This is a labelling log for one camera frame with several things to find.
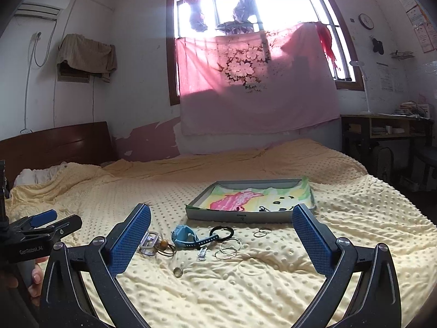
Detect yellow dotted blanket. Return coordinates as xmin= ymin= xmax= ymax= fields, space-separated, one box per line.
xmin=5 ymin=139 xmax=437 ymax=328

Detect black office chair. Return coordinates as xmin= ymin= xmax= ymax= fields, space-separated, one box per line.
xmin=415 ymin=143 xmax=437 ymax=192

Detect pink floral cloth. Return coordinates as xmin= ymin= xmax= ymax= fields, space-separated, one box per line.
xmin=175 ymin=22 xmax=341 ymax=135

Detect wall posters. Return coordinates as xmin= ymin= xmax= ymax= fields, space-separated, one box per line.
xmin=398 ymin=0 xmax=437 ymax=53

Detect dark wooden desk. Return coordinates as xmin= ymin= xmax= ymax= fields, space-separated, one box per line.
xmin=341 ymin=113 xmax=434 ymax=185

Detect white desk lamp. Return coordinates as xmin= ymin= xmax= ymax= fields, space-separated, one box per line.
xmin=349 ymin=60 xmax=374 ymax=115

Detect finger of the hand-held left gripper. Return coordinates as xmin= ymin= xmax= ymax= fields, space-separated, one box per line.
xmin=29 ymin=209 xmax=58 ymax=228
xmin=25 ymin=215 xmax=83 ymax=244

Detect grey shallow tray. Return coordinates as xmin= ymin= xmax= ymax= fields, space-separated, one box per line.
xmin=185 ymin=177 xmax=316 ymax=224

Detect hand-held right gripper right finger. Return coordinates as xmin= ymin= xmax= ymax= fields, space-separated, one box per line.
xmin=290 ymin=204 xmax=403 ymax=328

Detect white air conditioner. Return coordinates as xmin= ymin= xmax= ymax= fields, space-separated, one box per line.
xmin=14 ymin=0 xmax=72 ymax=19

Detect dark wooden headboard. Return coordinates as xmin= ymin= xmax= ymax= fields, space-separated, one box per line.
xmin=0 ymin=122 xmax=117 ymax=188

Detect red tassel decoration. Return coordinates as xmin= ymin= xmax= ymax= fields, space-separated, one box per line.
xmin=316 ymin=22 xmax=342 ymax=72

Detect white wall calendar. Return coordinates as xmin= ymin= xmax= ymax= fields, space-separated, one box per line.
xmin=376 ymin=62 xmax=405 ymax=93

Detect pale pink pillow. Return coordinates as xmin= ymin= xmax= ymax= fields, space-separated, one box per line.
xmin=14 ymin=164 xmax=69 ymax=195

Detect black hair tie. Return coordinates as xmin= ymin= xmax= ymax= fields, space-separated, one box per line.
xmin=209 ymin=226 xmax=235 ymax=241

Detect brown bead hair tie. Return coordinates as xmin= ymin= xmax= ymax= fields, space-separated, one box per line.
xmin=152 ymin=240 xmax=177 ymax=257

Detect wooden framed window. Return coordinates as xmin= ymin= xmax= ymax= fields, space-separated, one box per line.
xmin=167 ymin=0 xmax=364 ymax=106

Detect blue wrist watch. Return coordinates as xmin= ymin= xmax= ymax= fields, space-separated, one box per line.
xmin=172 ymin=225 xmax=219 ymax=248

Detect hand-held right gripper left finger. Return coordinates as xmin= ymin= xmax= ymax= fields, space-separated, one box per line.
xmin=36 ymin=203 xmax=152 ymax=328

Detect brown towel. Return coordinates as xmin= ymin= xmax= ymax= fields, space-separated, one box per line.
xmin=56 ymin=34 xmax=118 ymax=83

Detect person's left hand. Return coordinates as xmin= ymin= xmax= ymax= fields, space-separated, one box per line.
xmin=0 ymin=261 xmax=44 ymax=298

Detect colourful printed cloth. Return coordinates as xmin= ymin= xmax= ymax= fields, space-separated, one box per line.
xmin=194 ymin=180 xmax=315 ymax=212

